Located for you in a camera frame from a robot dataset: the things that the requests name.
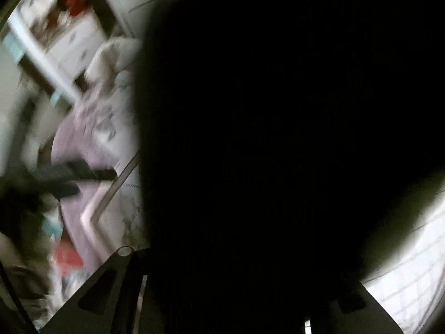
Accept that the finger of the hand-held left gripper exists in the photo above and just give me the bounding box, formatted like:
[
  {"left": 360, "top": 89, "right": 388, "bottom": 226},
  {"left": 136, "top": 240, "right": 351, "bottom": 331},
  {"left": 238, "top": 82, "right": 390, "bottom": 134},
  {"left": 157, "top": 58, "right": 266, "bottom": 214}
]
[{"left": 42, "top": 162, "right": 119, "bottom": 184}]

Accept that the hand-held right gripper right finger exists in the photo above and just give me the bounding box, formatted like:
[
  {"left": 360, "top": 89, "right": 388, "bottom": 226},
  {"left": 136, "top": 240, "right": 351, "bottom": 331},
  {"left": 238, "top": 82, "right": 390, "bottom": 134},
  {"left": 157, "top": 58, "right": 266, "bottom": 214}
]
[{"left": 306, "top": 283, "right": 406, "bottom": 334}]

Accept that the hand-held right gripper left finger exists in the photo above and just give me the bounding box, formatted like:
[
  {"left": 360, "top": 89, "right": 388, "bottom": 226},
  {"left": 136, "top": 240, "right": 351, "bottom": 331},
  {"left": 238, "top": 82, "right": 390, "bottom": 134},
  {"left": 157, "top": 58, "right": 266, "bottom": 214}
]
[{"left": 42, "top": 246, "right": 151, "bottom": 334}]

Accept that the black leather jacket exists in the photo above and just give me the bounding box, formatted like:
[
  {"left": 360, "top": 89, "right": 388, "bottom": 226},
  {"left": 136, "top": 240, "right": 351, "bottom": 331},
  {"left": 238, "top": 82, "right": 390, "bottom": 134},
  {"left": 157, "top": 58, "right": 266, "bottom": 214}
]
[{"left": 134, "top": 0, "right": 445, "bottom": 334}]

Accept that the floral bed blanket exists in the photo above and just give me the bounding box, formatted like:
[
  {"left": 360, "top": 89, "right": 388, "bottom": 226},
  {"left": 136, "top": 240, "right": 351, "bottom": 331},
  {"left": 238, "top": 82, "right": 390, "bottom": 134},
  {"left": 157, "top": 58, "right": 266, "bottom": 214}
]
[{"left": 52, "top": 87, "right": 141, "bottom": 272}]

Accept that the white quilted mat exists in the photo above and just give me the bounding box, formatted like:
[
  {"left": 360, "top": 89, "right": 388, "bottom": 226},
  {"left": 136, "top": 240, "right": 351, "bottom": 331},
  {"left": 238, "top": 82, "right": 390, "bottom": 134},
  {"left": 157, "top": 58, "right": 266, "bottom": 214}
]
[{"left": 81, "top": 149, "right": 445, "bottom": 334}]

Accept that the white fluffy blanket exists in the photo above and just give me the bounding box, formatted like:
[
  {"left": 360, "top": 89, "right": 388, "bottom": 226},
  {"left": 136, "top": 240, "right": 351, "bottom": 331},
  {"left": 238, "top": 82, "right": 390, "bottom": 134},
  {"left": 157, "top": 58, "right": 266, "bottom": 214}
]
[{"left": 85, "top": 38, "right": 144, "bottom": 87}]

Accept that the white drawer unit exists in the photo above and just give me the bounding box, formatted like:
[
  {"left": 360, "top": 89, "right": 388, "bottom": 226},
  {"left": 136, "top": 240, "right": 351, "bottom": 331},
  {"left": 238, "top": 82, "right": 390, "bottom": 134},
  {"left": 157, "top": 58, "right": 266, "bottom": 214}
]
[{"left": 52, "top": 14, "right": 112, "bottom": 77}]

